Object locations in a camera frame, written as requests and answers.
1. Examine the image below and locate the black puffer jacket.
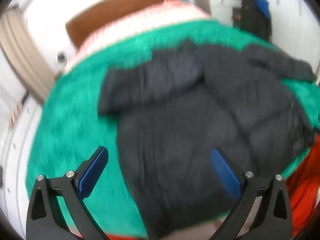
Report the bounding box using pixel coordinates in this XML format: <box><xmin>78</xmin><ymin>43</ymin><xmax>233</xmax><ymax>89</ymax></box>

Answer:
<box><xmin>98</xmin><ymin>41</ymin><xmax>315</xmax><ymax>238</ymax></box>

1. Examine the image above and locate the white window drawer bench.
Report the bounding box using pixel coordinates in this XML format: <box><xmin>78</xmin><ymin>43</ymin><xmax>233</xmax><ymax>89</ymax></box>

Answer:
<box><xmin>1</xmin><ymin>96</ymin><xmax>42</xmax><ymax>239</ymax></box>

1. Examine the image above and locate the orange red quilt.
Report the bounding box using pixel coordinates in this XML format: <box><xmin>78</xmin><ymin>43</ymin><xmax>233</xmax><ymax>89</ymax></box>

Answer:
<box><xmin>105</xmin><ymin>134</ymin><xmax>320</xmax><ymax>240</ymax></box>

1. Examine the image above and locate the white round fan heater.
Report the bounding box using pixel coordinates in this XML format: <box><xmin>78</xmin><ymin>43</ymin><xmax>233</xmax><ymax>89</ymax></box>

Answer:
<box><xmin>57</xmin><ymin>51</ymin><xmax>67</xmax><ymax>64</ymax></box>

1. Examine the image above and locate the white bedside cabinet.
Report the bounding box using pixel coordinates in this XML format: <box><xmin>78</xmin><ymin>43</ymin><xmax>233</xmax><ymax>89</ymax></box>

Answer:
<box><xmin>194</xmin><ymin>0</ymin><xmax>241</xmax><ymax>26</ymax></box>

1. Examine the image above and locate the brown wooden headboard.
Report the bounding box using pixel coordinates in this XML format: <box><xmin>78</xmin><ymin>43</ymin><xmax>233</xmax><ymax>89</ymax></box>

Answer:
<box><xmin>66</xmin><ymin>0</ymin><xmax>164</xmax><ymax>49</ymax></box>

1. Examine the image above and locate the dark jacket on chair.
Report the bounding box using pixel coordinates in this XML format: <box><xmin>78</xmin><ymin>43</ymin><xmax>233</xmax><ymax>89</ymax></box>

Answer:
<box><xmin>240</xmin><ymin>0</ymin><xmax>272</xmax><ymax>41</ymax></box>

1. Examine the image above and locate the beige curtain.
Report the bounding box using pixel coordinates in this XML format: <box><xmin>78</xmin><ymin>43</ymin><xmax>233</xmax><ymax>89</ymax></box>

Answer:
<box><xmin>1</xmin><ymin>6</ymin><xmax>56</xmax><ymax>105</ymax></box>

